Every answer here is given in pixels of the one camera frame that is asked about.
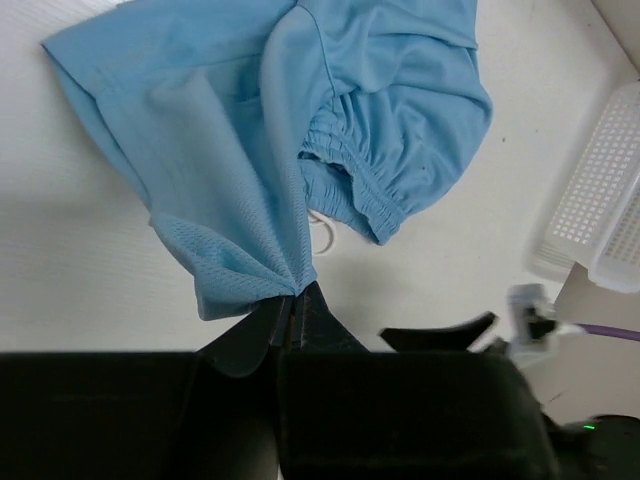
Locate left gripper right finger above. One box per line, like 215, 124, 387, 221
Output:
292, 281, 368, 353

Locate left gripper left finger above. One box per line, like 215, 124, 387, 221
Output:
198, 296, 293, 378

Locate light blue shorts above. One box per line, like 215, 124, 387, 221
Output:
42, 1, 492, 320

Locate white plastic mesh basket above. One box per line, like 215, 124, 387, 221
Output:
527, 82, 639, 294

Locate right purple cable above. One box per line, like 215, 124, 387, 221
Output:
559, 322, 640, 344

